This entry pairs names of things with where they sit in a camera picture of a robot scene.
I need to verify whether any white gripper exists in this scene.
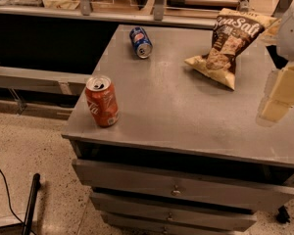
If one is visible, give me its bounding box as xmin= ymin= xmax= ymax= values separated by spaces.
xmin=259 ymin=4 xmax=294 ymax=122

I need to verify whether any brown sea salt chip bag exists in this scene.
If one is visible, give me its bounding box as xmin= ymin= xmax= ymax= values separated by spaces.
xmin=184 ymin=8 xmax=277 ymax=90

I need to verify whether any blue pepsi can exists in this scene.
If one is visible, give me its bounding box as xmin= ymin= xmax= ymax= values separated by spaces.
xmin=129 ymin=26 xmax=153 ymax=59

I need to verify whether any orange coke can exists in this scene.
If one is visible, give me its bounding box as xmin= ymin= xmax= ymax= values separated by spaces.
xmin=85 ymin=75 xmax=119 ymax=127

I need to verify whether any grey drawer cabinet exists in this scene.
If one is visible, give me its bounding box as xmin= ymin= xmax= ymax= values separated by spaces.
xmin=61 ymin=23 xmax=294 ymax=235

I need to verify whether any top grey drawer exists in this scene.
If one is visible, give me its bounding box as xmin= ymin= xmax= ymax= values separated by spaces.
xmin=73 ymin=159 xmax=294 ymax=212

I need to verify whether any grey drawer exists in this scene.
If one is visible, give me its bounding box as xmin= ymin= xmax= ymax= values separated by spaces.
xmin=90 ymin=192 xmax=257 ymax=232
xmin=99 ymin=211 xmax=249 ymax=235
xmin=73 ymin=159 xmax=294 ymax=212

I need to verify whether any middle grey drawer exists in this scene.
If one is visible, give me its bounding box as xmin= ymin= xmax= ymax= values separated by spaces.
xmin=90 ymin=192 xmax=257 ymax=232

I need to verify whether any bottom grey drawer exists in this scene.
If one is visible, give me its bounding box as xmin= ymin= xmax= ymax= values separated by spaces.
xmin=99 ymin=211 xmax=249 ymax=235

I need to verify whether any black pole on floor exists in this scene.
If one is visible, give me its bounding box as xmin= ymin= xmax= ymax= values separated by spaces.
xmin=22 ymin=173 xmax=41 ymax=235

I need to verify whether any grey metal shelf rail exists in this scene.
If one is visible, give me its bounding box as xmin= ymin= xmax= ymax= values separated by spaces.
xmin=0 ymin=6 xmax=215 ymax=30

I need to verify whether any black floor cable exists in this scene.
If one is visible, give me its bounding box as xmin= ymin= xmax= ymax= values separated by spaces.
xmin=0 ymin=152 xmax=37 ymax=235

